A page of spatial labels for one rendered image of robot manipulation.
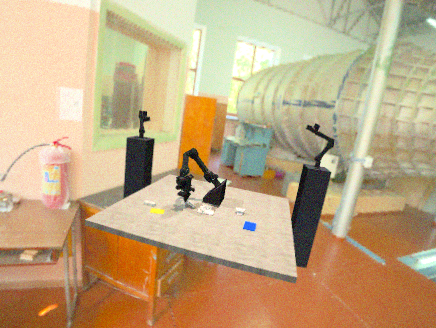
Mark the blue flat plate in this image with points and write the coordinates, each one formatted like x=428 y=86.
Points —
x=250 y=226

